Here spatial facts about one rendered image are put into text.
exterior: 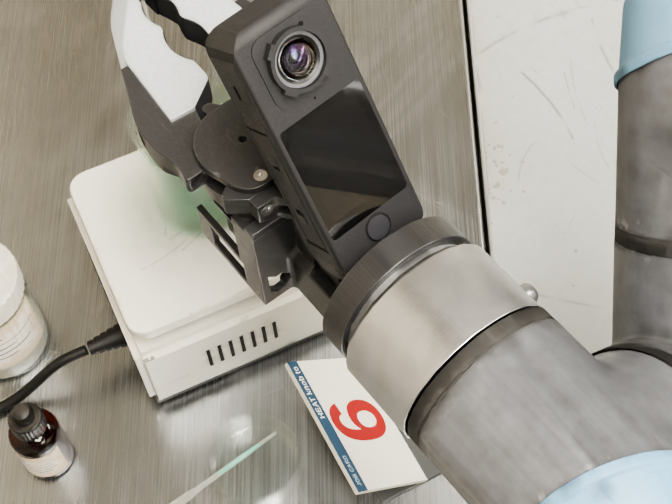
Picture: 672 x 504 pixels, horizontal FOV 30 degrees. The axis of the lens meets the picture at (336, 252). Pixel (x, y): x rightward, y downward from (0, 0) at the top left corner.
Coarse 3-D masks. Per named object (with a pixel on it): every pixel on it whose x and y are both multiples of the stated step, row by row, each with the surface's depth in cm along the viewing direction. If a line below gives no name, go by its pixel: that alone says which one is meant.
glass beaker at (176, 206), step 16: (224, 96) 69; (128, 112) 67; (128, 128) 67; (144, 160) 67; (160, 176) 67; (176, 176) 66; (160, 192) 69; (176, 192) 68; (192, 192) 68; (160, 208) 71; (176, 208) 70; (192, 208) 69; (208, 208) 70; (176, 224) 72; (192, 224) 71; (224, 224) 72
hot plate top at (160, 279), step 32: (128, 160) 75; (96, 192) 74; (128, 192) 74; (96, 224) 73; (128, 224) 73; (160, 224) 73; (96, 256) 72; (128, 256) 72; (160, 256) 72; (192, 256) 72; (128, 288) 71; (160, 288) 71; (192, 288) 71; (224, 288) 71; (128, 320) 70; (160, 320) 70; (192, 320) 71
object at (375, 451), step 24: (312, 384) 73; (336, 384) 74; (360, 384) 76; (336, 408) 73; (360, 408) 74; (360, 432) 73; (384, 432) 74; (360, 456) 71; (384, 456) 72; (384, 480) 71
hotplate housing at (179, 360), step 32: (224, 320) 72; (256, 320) 73; (288, 320) 74; (320, 320) 76; (96, 352) 75; (160, 352) 71; (192, 352) 72; (224, 352) 74; (256, 352) 76; (160, 384) 74; (192, 384) 76
